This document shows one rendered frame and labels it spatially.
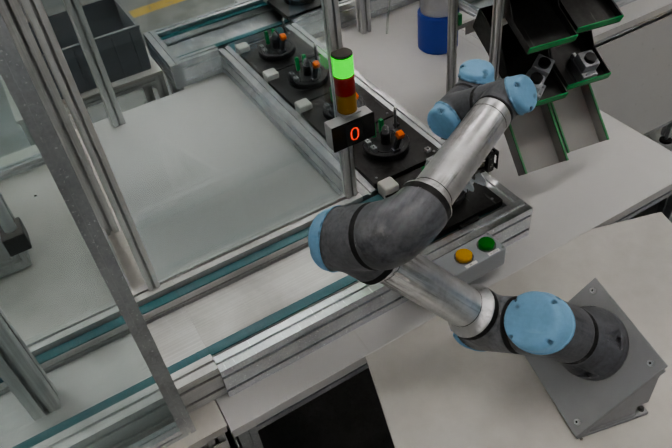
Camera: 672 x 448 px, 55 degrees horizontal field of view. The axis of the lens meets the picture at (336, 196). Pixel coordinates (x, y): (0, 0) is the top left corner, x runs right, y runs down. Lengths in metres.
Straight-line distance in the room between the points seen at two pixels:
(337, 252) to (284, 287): 0.57
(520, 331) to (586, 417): 0.26
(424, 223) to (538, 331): 0.37
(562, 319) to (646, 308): 0.48
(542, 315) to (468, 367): 0.32
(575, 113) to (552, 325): 0.83
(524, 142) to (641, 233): 0.39
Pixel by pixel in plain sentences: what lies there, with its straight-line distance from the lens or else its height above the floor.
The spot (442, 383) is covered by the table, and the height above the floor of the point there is 0.86.
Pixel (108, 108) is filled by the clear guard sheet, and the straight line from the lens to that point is 1.39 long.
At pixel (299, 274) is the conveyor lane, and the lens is 1.67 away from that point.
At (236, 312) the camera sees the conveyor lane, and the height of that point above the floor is 0.92.
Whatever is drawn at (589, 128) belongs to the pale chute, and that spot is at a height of 1.02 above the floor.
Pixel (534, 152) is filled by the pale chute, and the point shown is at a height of 1.02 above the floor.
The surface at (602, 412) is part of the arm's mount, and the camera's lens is 1.46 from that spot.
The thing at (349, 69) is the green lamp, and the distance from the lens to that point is 1.51.
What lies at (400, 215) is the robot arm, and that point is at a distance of 1.02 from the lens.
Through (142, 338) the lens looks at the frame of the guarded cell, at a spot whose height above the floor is 1.20.
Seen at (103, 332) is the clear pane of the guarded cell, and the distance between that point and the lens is 1.24.
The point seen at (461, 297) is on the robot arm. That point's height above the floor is 1.16.
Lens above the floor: 2.15
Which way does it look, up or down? 42 degrees down
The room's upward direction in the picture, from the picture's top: 7 degrees counter-clockwise
